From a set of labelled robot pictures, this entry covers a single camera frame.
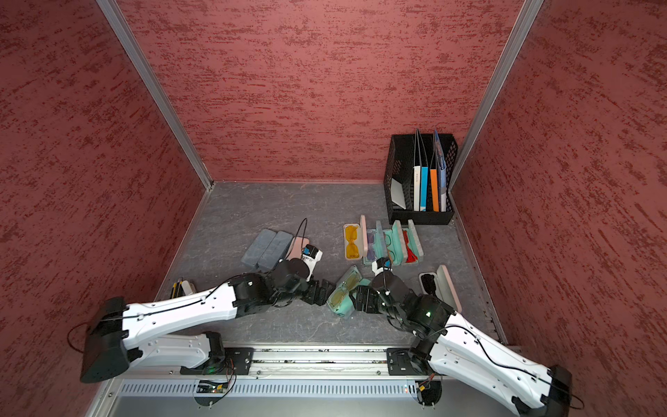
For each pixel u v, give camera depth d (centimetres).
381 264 68
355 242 100
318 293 66
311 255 67
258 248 95
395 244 99
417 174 88
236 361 75
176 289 87
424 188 92
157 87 88
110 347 39
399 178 120
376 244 98
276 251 95
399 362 74
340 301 83
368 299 64
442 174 86
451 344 48
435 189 92
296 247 97
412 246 94
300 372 73
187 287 85
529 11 71
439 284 89
